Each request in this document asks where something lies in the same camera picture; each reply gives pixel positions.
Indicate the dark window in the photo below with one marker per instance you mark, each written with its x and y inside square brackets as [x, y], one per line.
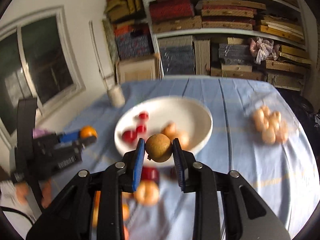
[36, 61]

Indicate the large orange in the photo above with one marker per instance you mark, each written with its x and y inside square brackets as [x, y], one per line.
[96, 209]

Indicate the white storage shelf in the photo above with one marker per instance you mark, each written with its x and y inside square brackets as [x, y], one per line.
[211, 37]

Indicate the yellow orange round fruit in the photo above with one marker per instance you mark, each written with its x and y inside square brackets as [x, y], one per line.
[170, 130]

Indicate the small orange tangerine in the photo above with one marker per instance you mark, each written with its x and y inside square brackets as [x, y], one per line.
[183, 138]

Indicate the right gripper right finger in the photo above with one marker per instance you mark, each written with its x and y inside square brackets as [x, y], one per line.
[226, 206]

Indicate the person's left hand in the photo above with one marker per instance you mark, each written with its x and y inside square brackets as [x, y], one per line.
[22, 189]

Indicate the blue checked tablecloth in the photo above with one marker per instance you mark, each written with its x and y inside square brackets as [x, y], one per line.
[286, 176]

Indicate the small red cherry tomato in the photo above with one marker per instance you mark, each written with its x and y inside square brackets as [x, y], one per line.
[143, 115]

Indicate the brown longan fruit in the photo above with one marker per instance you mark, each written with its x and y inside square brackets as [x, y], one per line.
[159, 148]

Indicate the orange mandarin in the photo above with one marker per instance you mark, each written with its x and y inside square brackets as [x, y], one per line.
[87, 131]

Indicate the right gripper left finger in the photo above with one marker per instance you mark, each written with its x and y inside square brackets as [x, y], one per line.
[70, 215]

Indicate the white drink can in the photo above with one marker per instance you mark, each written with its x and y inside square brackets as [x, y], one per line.
[116, 96]

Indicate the pink plastic bag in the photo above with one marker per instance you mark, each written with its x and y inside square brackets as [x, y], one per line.
[263, 49]

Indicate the white oval plate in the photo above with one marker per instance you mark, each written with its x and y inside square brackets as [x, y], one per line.
[187, 117]

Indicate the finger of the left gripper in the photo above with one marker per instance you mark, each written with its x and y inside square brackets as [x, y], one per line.
[84, 142]
[69, 136]

